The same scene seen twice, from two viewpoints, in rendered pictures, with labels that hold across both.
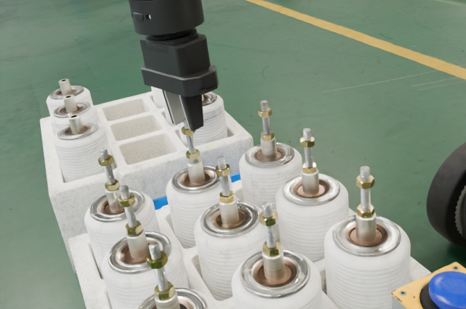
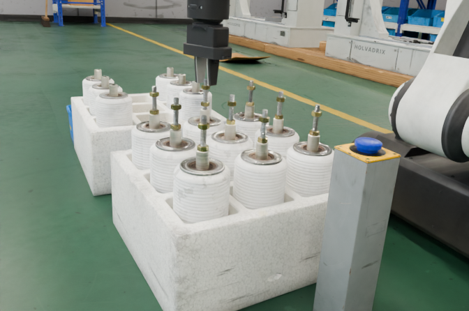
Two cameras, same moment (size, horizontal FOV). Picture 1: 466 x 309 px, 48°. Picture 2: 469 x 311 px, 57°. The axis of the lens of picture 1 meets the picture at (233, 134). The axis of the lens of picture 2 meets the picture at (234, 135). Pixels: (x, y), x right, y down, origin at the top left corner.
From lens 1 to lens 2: 0.33 m
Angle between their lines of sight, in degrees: 12
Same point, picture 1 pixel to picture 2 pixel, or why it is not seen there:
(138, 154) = not seen: hidden behind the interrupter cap
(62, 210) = (96, 145)
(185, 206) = (197, 134)
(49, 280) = (74, 198)
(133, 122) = (142, 107)
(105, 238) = (146, 142)
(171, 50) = (209, 30)
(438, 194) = not seen: hidden behind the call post
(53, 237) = (73, 176)
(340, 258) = (297, 157)
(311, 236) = not seen: hidden behind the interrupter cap
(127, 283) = (170, 156)
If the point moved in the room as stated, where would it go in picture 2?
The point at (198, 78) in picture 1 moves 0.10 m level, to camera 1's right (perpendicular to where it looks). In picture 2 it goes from (222, 49) to (271, 51)
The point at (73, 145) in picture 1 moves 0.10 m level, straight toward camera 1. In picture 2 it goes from (112, 102) to (121, 111)
